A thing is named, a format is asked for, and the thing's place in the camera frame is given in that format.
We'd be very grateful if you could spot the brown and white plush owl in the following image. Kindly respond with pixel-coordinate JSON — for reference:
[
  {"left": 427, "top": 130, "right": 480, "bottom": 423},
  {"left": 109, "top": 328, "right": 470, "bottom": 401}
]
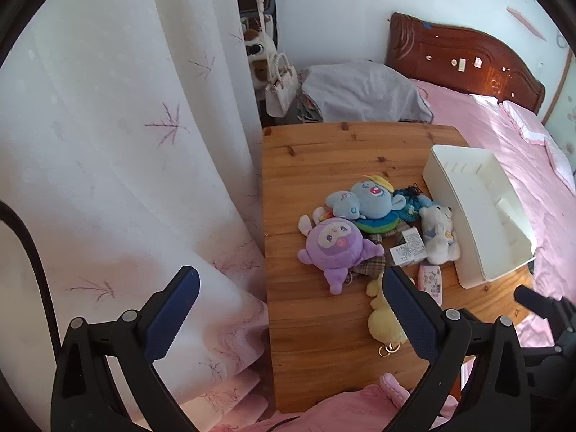
[{"left": 243, "top": 27, "right": 277, "bottom": 91}]

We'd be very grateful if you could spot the carved wooden headboard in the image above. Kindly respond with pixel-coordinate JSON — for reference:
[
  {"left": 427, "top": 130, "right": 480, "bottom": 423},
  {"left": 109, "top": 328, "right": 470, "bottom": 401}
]
[{"left": 386, "top": 12, "right": 546, "bottom": 114}]

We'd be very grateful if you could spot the stack of books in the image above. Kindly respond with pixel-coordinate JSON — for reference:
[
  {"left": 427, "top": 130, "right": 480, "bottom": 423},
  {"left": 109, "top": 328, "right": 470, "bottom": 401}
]
[{"left": 297, "top": 94, "right": 325, "bottom": 124}]

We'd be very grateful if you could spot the yellow plush toy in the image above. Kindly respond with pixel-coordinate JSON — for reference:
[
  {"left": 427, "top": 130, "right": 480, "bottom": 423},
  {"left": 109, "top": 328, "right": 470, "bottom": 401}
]
[{"left": 366, "top": 272, "right": 417, "bottom": 357}]

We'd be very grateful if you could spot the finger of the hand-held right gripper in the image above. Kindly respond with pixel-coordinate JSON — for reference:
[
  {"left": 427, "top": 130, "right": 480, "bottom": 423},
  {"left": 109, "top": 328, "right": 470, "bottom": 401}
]
[{"left": 514, "top": 285, "right": 558, "bottom": 319}]

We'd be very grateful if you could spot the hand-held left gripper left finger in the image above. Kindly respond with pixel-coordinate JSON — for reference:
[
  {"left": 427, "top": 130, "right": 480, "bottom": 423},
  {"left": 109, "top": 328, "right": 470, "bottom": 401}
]
[{"left": 50, "top": 265, "right": 201, "bottom": 432}]

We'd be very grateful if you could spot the pink fleece robe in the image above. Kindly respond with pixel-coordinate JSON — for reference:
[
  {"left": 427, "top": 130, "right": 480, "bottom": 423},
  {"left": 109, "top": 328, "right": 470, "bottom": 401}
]
[{"left": 211, "top": 371, "right": 464, "bottom": 432}]

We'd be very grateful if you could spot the white plastic bin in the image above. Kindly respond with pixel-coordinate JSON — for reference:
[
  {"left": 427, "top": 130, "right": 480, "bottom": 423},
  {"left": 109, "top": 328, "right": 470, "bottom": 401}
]
[{"left": 422, "top": 145, "right": 536, "bottom": 289}]

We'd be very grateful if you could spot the brown plaid fabric bow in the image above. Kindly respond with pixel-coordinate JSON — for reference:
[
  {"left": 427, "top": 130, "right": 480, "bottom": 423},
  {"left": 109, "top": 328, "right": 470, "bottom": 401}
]
[{"left": 351, "top": 229, "right": 397, "bottom": 280}]

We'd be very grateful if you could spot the teal doll with dark hair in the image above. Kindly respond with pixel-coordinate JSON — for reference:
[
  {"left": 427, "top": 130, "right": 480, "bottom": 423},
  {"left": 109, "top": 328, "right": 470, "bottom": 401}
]
[{"left": 391, "top": 184, "right": 433, "bottom": 223}]

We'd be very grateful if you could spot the black cable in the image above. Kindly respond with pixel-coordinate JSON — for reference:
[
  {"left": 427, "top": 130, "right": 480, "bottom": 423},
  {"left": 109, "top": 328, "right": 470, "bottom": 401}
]
[{"left": 0, "top": 200, "right": 61, "bottom": 361}]

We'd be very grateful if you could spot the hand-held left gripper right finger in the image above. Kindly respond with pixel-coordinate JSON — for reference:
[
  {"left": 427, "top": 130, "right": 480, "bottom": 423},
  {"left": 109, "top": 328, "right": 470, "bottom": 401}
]
[{"left": 382, "top": 265, "right": 532, "bottom": 432}]

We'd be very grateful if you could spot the pink tissue packet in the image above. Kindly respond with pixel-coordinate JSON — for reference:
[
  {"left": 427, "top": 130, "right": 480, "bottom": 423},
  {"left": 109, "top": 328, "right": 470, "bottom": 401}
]
[{"left": 418, "top": 264, "right": 444, "bottom": 304}]

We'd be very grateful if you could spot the white floral curtain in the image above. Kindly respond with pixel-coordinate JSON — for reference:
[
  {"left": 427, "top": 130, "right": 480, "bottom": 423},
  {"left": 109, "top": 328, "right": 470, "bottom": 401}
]
[{"left": 0, "top": 0, "right": 271, "bottom": 432}]

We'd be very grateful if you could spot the light blue pony plush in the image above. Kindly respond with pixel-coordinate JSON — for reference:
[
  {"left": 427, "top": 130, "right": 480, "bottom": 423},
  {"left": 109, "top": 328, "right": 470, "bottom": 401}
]
[{"left": 325, "top": 175, "right": 408, "bottom": 235}]

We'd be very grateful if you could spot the pink bedsheet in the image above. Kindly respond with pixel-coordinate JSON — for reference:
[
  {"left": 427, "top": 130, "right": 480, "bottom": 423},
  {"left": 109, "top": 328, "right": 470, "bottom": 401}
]
[{"left": 407, "top": 76, "right": 576, "bottom": 347}]

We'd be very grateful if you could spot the grey folded cloth pile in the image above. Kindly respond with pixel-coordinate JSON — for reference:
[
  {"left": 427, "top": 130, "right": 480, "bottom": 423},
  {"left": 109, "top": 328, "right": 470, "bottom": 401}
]
[{"left": 299, "top": 62, "right": 435, "bottom": 124}]

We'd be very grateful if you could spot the pink ruffled pillow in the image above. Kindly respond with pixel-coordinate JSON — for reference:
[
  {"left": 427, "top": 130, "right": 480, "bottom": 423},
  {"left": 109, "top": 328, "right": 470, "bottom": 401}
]
[{"left": 497, "top": 99, "right": 576, "bottom": 176}]

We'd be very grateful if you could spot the white handbag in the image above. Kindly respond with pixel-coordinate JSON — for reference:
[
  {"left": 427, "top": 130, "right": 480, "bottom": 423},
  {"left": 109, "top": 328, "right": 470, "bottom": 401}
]
[{"left": 265, "top": 51, "right": 300, "bottom": 118}]

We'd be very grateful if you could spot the white bear plush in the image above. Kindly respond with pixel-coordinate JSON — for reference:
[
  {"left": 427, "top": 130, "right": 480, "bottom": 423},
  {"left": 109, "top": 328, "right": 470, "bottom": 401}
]
[{"left": 418, "top": 204, "right": 460, "bottom": 265}]

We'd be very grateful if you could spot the small white labelled box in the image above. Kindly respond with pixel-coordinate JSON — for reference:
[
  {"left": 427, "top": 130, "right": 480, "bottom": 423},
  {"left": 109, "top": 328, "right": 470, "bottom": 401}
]
[{"left": 389, "top": 229, "right": 428, "bottom": 267}]

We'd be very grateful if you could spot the purple plush toy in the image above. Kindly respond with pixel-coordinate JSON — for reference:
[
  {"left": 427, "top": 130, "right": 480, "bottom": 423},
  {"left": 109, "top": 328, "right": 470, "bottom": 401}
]
[{"left": 297, "top": 207, "right": 387, "bottom": 295}]

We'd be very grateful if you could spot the pink wall strip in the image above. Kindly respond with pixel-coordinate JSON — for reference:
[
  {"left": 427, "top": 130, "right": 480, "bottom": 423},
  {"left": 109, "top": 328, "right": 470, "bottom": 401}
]
[{"left": 506, "top": 6, "right": 546, "bottom": 40}]

